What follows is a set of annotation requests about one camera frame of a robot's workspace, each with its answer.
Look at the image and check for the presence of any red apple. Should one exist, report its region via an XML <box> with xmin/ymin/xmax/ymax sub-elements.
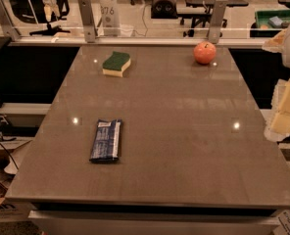
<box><xmin>193</xmin><ymin>41</ymin><xmax>217</xmax><ymax>65</ymax></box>

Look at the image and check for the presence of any blue snack packet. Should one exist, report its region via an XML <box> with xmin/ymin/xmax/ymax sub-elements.
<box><xmin>89</xmin><ymin>119</ymin><xmax>122</xmax><ymax>164</ymax></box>

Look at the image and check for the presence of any green plastic bin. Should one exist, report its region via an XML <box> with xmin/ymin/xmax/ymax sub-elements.
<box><xmin>250</xmin><ymin>9</ymin><xmax>290</xmax><ymax>37</ymax></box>

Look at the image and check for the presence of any green yellow sponge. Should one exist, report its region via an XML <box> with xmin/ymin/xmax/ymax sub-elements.
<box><xmin>102</xmin><ymin>51</ymin><xmax>131</xmax><ymax>77</ymax></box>

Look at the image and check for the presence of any middle metal bracket post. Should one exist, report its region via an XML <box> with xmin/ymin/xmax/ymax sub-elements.
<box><xmin>78</xmin><ymin>0</ymin><xmax>97</xmax><ymax>43</ymax></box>

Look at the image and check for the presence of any right metal bracket post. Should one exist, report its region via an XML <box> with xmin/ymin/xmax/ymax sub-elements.
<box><xmin>208</xmin><ymin>0</ymin><xmax>227</xmax><ymax>44</ymax></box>

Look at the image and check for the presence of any black speaker box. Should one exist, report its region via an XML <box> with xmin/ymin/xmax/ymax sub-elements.
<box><xmin>151</xmin><ymin>0</ymin><xmax>177</xmax><ymax>19</ymax></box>

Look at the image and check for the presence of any white numbered robot base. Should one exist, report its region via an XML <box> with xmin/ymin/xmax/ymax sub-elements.
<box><xmin>99</xmin><ymin>0</ymin><xmax>121</xmax><ymax>36</ymax></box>

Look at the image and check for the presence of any metal bracket post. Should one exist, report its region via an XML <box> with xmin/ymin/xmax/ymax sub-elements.
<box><xmin>78</xmin><ymin>0</ymin><xmax>97</xmax><ymax>43</ymax></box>
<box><xmin>208</xmin><ymin>0</ymin><xmax>227</xmax><ymax>44</ymax></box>
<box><xmin>0</xmin><ymin>0</ymin><xmax>21</xmax><ymax>41</ymax></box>

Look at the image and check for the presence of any left metal bracket post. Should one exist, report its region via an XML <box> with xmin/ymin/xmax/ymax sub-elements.
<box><xmin>0</xmin><ymin>0</ymin><xmax>21</xmax><ymax>41</ymax></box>

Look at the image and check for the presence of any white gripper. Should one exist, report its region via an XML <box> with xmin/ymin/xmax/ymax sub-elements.
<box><xmin>262</xmin><ymin>24</ymin><xmax>290</xmax><ymax>142</ymax></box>

